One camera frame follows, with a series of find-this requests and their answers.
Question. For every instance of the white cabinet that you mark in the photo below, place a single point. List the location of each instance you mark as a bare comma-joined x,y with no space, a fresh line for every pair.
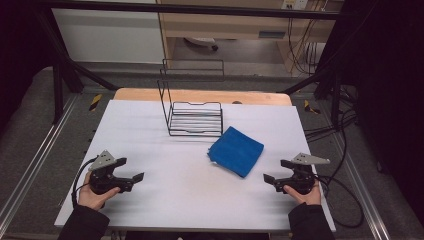
106,36

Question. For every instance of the wooden table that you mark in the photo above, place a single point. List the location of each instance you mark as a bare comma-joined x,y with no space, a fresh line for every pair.
140,95

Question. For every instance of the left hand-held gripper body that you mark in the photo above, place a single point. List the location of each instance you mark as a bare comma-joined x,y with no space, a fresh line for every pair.
101,180

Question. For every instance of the white wall socket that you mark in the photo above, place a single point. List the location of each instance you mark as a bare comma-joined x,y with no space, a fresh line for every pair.
295,4

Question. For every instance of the yellow black tape strip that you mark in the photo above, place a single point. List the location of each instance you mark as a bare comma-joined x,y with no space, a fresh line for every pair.
311,108
95,102

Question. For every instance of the person's right hand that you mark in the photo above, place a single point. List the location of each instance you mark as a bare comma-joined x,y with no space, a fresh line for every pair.
308,199

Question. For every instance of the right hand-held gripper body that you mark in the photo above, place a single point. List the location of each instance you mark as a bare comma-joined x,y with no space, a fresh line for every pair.
303,180

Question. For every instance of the black metal stand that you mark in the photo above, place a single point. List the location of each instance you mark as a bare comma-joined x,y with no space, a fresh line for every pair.
58,90
335,96

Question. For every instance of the blue cloth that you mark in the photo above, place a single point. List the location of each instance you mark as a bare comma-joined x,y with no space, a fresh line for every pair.
236,151

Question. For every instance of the aluminium rail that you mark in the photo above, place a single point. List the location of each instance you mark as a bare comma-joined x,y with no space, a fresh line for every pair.
361,186
40,156

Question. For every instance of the black metal crossbar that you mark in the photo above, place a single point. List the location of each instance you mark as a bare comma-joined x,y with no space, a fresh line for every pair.
233,11

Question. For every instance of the light wooden desk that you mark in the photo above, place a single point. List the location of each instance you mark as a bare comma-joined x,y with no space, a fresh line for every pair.
233,28

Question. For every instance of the person's left hand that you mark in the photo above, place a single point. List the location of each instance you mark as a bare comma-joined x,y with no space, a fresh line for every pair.
90,199

